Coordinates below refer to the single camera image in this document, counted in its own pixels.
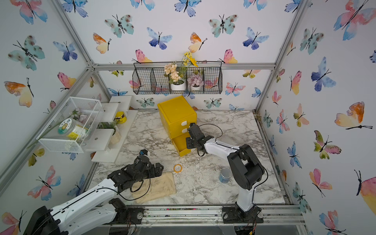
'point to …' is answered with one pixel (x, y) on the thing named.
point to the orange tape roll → (177, 172)
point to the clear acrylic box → (85, 110)
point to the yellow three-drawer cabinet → (176, 115)
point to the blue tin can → (225, 175)
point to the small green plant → (110, 125)
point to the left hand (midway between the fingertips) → (159, 167)
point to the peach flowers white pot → (176, 83)
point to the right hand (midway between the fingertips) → (191, 139)
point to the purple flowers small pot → (195, 82)
